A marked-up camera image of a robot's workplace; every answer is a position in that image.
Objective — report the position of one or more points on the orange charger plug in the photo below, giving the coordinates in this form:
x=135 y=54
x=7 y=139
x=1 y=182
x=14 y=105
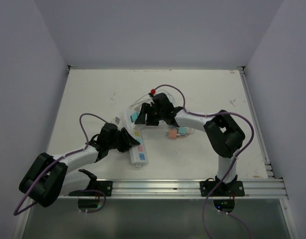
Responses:
x=171 y=135

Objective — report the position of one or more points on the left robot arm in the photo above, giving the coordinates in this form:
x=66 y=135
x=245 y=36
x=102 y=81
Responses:
x=44 y=180

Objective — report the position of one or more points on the mint green charger plug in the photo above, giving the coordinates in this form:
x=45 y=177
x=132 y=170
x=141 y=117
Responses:
x=182 y=132

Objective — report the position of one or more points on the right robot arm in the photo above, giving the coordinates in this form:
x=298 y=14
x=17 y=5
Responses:
x=224 y=134

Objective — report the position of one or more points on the teal dual usb charger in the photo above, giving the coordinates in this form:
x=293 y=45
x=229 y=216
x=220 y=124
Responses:
x=134 y=116

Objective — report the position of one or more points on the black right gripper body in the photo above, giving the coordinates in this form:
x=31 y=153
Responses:
x=161 y=112

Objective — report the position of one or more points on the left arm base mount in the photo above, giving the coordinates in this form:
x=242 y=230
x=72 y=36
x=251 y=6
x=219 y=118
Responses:
x=83 y=183

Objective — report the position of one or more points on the right side aluminium rail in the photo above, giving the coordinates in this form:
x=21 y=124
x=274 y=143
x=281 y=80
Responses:
x=258 y=131

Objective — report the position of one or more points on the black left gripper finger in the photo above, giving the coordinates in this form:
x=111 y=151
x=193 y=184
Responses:
x=124 y=145
x=125 y=135

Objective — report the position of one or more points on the light blue charger plug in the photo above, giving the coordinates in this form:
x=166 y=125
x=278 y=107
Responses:
x=173 y=130

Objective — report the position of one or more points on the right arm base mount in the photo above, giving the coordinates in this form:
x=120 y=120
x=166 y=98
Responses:
x=231 y=190

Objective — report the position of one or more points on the aluminium table rail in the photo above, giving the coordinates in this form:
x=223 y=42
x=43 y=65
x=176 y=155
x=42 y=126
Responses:
x=190 y=189

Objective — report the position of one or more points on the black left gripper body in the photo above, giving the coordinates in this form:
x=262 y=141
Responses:
x=112 y=144

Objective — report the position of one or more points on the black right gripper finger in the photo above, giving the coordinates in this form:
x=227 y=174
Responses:
x=152 y=118
x=142 y=116

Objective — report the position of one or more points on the white power strip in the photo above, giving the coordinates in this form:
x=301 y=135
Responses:
x=137 y=151

